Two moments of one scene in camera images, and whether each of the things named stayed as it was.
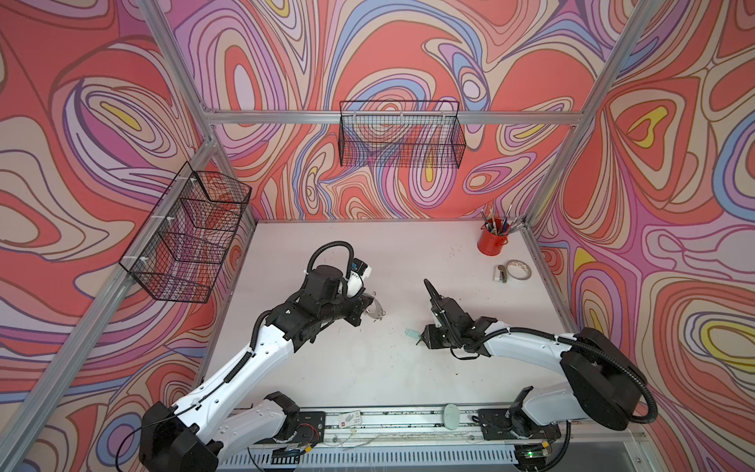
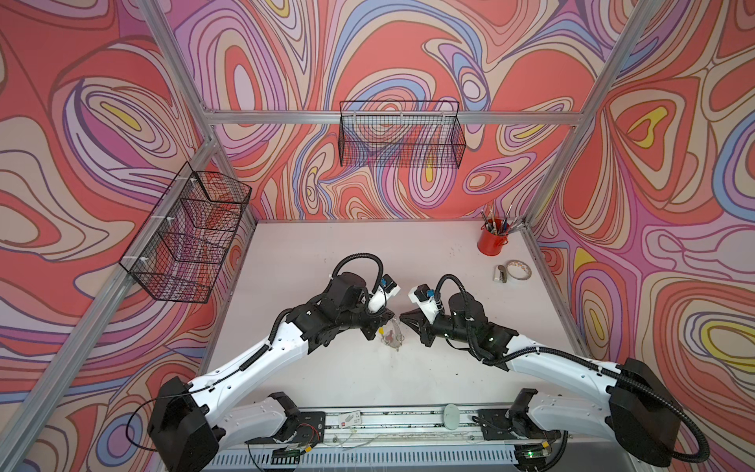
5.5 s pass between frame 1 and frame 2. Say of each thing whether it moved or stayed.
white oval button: stayed
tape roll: stayed
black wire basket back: stayed
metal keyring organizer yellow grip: moved
